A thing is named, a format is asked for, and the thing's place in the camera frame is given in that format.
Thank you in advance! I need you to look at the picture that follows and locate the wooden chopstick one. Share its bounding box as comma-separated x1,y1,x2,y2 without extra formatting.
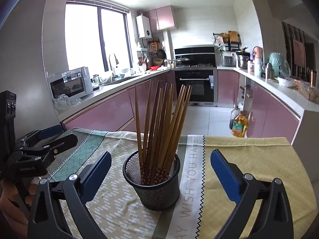
135,87,144,183

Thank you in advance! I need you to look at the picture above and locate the wooden chopstick two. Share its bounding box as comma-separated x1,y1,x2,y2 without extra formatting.
141,80,153,185

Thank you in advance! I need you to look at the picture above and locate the black mesh utensil cup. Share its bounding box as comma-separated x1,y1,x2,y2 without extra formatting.
123,152,181,211

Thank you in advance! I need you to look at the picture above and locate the wooden chopstick four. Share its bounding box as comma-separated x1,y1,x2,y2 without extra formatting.
150,88,164,185

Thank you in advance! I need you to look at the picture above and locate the wooden chopstick seven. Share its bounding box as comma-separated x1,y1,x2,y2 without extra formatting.
157,85,187,171

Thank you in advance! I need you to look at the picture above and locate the wooden chopstick five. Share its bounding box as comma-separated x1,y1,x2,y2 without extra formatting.
151,83,170,184

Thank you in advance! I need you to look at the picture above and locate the wooden chopstick eight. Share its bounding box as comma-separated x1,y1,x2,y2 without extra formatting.
158,85,192,176

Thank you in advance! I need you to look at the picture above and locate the wooden chopstick six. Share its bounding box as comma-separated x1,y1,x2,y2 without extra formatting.
154,84,174,175

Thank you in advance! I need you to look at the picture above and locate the kitchen faucet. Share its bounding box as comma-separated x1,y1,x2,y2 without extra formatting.
109,53,119,76

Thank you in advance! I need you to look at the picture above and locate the person left hand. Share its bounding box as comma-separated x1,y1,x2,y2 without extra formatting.
1,176,41,230

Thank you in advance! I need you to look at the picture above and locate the white microwave oven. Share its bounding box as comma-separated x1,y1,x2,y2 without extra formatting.
47,67,93,100

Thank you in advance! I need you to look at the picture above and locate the patterned tablecloth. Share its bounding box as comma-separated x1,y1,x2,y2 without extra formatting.
48,128,318,238

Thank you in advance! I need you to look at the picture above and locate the yellow cooking oil bottle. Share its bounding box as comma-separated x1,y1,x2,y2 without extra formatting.
232,111,248,138

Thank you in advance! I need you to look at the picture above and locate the window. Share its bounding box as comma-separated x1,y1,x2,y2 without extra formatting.
64,1,132,75

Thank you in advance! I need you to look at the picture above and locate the built-in black oven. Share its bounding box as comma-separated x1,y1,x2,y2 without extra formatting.
174,67,217,106

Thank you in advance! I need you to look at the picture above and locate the white water heater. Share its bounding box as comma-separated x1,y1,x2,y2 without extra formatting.
136,15,152,39

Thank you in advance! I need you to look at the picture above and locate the green covered appliance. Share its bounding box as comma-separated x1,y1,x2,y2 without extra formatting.
269,52,291,78

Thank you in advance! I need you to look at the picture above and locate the black wok on stove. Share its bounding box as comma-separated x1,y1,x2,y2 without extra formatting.
175,57,191,66

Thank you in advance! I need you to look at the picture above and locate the steel stock pot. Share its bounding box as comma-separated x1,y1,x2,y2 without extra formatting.
236,52,250,70

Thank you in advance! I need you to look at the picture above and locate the silver rice cooker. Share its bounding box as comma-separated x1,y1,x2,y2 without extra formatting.
221,55,236,67

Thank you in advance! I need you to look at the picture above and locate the pink thermos jug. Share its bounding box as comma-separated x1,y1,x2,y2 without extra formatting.
252,46,263,62

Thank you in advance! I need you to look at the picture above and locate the black range hood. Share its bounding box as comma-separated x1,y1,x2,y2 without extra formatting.
174,45,216,67

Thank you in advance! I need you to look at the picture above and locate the black camera box left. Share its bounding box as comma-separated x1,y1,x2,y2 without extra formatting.
1,90,16,157

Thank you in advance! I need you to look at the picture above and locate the pink wall cabinet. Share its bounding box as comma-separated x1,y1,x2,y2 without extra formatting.
143,6,176,31

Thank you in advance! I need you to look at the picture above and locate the wall rack with boards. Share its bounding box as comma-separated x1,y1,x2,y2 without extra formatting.
212,31,241,52

